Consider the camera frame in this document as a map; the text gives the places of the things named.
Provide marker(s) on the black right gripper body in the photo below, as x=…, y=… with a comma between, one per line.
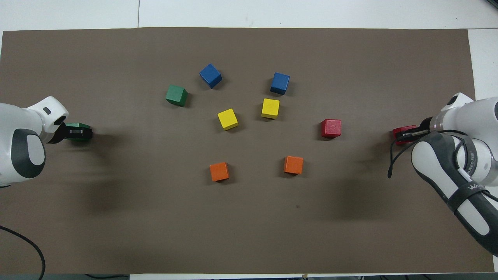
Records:
x=426, y=125

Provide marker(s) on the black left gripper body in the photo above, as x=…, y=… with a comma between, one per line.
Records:
x=59, y=132

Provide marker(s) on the green wooden cube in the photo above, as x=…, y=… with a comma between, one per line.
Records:
x=79, y=125
x=176, y=95

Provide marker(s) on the red wooden cube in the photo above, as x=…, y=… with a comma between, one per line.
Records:
x=331, y=128
x=400, y=130

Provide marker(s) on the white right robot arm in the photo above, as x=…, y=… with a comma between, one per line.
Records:
x=467, y=155

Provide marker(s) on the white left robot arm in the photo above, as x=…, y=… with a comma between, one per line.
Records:
x=19, y=128

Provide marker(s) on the orange wooden cube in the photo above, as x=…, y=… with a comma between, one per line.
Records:
x=293, y=165
x=219, y=171

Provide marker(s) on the blue wooden cube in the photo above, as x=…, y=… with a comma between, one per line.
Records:
x=280, y=83
x=210, y=75

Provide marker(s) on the yellow wooden cube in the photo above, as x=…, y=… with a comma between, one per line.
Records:
x=228, y=119
x=270, y=108

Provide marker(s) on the brown table mat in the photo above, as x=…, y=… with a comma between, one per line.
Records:
x=249, y=225

